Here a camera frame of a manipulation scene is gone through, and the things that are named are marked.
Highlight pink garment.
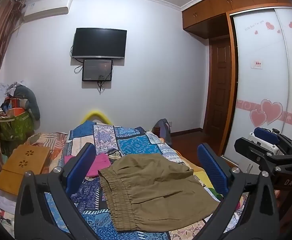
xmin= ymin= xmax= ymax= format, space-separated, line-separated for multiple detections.
xmin=63 ymin=154 xmax=111 ymax=178

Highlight crumpled white plastic bag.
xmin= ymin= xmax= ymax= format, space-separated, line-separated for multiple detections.
xmin=0 ymin=81 xmax=17 ymax=103

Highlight orange box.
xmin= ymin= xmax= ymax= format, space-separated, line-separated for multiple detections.
xmin=7 ymin=97 xmax=24 ymax=117

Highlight wooden overhead cabinet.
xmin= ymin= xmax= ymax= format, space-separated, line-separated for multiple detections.
xmin=181 ymin=0 xmax=292 ymax=39

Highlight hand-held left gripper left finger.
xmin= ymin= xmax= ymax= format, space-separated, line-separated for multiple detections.
xmin=14 ymin=142 xmax=104 ymax=240

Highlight green fabric bag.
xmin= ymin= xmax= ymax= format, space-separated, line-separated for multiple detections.
xmin=0 ymin=112 xmax=35 ymax=142

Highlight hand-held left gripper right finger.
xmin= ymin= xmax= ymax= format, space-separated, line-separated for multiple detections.
xmin=197 ymin=143 xmax=280 ymax=240

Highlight black wall television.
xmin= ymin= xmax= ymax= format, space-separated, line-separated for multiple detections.
xmin=70 ymin=27 xmax=127 ymax=60

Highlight olive green pants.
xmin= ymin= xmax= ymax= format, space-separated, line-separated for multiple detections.
xmin=98 ymin=153 xmax=221 ymax=232

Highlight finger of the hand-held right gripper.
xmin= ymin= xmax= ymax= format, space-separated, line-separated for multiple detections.
xmin=234 ymin=137 xmax=292 ymax=172
xmin=254 ymin=127 xmax=292 ymax=153

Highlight grey blue backpack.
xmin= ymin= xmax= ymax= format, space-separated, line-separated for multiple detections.
xmin=154 ymin=118 xmax=172 ymax=145

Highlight yellow curved bed rail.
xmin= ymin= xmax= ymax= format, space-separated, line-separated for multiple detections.
xmin=79 ymin=109 xmax=113 ymax=125

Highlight orange yellow blanket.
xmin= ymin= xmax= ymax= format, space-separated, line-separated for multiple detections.
xmin=183 ymin=159 xmax=215 ymax=189

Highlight white air conditioner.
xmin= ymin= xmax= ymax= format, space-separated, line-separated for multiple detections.
xmin=23 ymin=0 xmax=73 ymax=22

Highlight small black wall monitor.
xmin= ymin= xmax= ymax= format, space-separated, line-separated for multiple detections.
xmin=82 ymin=59 xmax=113 ymax=82

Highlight white folded cloth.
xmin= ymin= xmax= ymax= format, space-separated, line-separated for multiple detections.
xmin=0 ymin=187 xmax=17 ymax=213

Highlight striped orange bed sheet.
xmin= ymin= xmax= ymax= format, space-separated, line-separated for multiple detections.
xmin=26 ymin=132 xmax=69 ymax=155

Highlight blue patchwork blanket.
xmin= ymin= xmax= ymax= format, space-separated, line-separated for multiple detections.
xmin=36 ymin=120 xmax=246 ymax=240

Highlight brown wooden door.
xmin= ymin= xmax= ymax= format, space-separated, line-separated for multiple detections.
xmin=203 ymin=36 xmax=237 ymax=155

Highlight bamboo lap desk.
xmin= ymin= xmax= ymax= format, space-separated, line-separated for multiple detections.
xmin=0 ymin=144 xmax=52 ymax=197

